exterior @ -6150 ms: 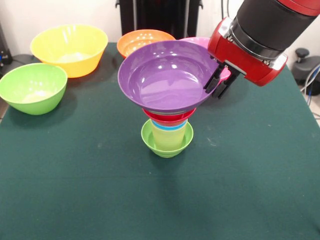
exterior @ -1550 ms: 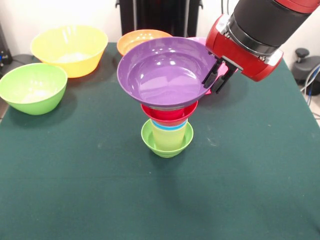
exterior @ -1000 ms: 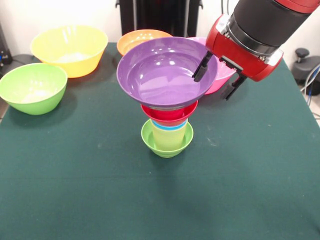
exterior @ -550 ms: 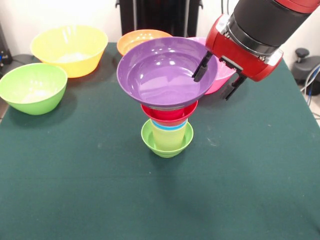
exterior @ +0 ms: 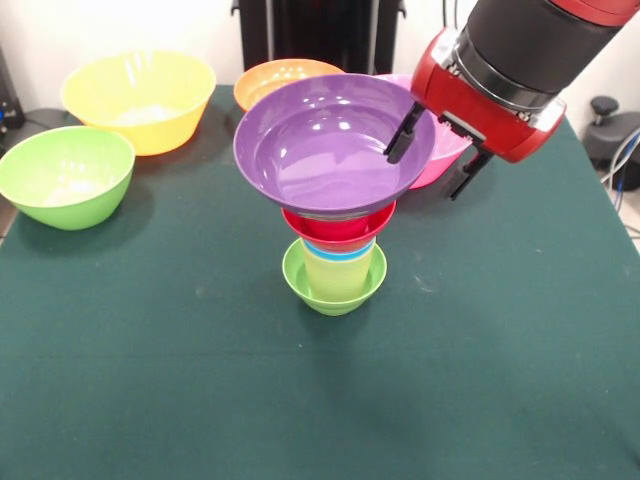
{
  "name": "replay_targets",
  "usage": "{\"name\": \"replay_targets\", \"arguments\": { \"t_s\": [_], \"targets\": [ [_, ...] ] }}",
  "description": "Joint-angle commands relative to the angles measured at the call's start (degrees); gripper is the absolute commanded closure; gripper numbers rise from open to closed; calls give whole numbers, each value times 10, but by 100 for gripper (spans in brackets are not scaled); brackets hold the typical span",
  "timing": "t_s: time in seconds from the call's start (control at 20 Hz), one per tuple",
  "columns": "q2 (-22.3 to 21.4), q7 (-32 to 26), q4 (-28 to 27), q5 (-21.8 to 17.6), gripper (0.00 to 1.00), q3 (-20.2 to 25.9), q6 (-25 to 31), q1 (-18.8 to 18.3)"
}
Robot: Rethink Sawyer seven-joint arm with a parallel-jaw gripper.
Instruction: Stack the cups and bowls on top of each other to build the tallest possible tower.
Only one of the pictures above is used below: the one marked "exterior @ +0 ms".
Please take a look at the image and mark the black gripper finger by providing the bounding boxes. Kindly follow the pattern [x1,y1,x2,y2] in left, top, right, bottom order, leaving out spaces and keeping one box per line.
[383,102,427,165]
[439,147,494,202]

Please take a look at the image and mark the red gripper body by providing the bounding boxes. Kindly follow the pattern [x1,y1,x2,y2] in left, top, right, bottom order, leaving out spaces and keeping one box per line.
[410,27,568,165]

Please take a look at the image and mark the purple bowl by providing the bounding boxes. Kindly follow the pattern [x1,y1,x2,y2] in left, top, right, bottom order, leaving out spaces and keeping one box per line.
[232,73,437,216]

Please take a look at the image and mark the small red bowl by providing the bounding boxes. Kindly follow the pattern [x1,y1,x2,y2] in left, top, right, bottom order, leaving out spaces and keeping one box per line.
[280,199,398,251]

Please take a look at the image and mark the blue cup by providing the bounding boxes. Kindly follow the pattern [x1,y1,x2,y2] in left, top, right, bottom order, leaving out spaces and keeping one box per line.
[302,239,377,264]

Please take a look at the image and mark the yellow cup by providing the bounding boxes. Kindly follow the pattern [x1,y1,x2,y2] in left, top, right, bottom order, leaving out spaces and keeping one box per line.
[301,247,376,303]

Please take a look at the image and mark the small green bowl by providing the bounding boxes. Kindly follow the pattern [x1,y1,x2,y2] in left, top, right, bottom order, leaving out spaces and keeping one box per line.
[281,238,389,317]

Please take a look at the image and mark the large green bowl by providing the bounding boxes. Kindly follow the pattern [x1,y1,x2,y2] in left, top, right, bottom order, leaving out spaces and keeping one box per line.
[0,125,136,231]

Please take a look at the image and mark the large pink bowl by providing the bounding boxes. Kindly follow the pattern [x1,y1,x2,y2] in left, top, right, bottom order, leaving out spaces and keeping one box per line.
[374,73,474,190]

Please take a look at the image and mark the orange bowl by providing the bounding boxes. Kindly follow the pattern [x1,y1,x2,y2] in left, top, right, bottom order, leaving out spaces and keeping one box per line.
[233,58,346,114]

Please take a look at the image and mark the large yellow bowl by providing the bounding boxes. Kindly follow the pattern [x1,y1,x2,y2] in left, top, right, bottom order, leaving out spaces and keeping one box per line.
[60,47,218,157]

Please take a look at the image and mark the dark green tablecloth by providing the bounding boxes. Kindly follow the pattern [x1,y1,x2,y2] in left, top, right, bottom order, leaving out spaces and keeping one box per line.
[0,83,640,480]

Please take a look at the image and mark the black equipment box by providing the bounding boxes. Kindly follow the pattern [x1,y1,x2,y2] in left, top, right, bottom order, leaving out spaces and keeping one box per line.
[0,47,26,146]

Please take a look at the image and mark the white and blue cables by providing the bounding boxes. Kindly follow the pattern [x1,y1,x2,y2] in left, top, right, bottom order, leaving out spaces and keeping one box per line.
[599,127,640,201]

